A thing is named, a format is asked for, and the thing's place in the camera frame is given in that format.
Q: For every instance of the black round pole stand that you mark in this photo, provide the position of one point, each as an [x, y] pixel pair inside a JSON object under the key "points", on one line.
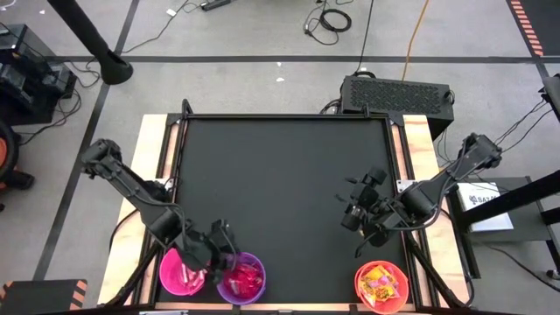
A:
{"points": [[94, 41]]}

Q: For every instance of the orange plastic bucket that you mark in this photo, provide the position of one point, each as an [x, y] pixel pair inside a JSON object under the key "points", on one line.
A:
{"points": [[396, 304]]}

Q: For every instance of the black power strip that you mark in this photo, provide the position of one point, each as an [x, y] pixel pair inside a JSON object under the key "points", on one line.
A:
{"points": [[215, 4]]}

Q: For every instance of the black orange striped floor mat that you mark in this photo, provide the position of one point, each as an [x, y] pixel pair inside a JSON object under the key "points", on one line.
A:
{"points": [[39, 297], [542, 17]]}

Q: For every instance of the black slanted beam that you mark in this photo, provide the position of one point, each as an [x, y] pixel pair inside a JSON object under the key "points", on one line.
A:
{"points": [[534, 190]]}

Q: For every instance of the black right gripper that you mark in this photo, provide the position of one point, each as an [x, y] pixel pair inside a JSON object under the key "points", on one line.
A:
{"points": [[372, 210]]}

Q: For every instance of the black equipment rack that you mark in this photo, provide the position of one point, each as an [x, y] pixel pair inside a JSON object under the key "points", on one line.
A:
{"points": [[26, 74]]}

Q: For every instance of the yellow Sour Patch pack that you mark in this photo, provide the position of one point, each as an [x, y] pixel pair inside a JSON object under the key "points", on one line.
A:
{"points": [[373, 275], [364, 292]]}

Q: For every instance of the black table mat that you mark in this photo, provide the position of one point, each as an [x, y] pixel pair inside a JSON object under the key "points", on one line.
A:
{"points": [[245, 144]]}

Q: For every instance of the purple plastic bucket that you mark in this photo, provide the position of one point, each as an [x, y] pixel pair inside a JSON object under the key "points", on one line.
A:
{"points": [[254, 295]]}

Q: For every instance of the pale yellow candy pack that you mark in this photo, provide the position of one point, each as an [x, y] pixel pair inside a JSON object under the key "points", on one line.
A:
{"points": [[386, 289]]}

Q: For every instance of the red Skittles candy pack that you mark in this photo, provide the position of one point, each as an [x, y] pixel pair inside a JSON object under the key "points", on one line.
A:
{"points": [[238, 286], [247, 275], [258, 280]]}

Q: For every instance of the orange black machine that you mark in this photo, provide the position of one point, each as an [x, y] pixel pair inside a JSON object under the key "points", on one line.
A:
{"points": [[4, 153]]}

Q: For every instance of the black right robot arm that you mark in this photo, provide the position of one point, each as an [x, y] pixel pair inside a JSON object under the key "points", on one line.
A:
{"points": [[446, 184]]}

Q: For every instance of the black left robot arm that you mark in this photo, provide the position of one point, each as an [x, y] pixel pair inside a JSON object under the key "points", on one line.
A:
{"points": [[131, 192]]}

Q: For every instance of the white labelled box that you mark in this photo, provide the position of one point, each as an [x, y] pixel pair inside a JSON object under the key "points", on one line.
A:
{"points": [[485, 205]]}

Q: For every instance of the Smarties candy roll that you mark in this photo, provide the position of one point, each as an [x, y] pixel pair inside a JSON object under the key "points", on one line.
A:
{"points": [[199, 276], [186, 276]]}

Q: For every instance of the black side table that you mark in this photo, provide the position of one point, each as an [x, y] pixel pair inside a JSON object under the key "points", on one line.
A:
{"points": [[525, 236]]}

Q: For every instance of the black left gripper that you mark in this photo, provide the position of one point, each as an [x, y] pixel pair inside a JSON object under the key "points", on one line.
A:
{"points": [[203, 251]]}

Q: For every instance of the black metal table frame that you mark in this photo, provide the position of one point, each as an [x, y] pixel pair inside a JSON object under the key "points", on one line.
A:
{"points": [[284, 116]]}

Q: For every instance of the pink plastic bucket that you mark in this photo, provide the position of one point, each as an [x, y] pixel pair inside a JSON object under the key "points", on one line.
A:
{"points": [[168, 275]]}

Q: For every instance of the black computer case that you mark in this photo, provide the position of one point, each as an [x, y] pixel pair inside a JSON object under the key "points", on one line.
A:
{"points": [[394, 98]]}

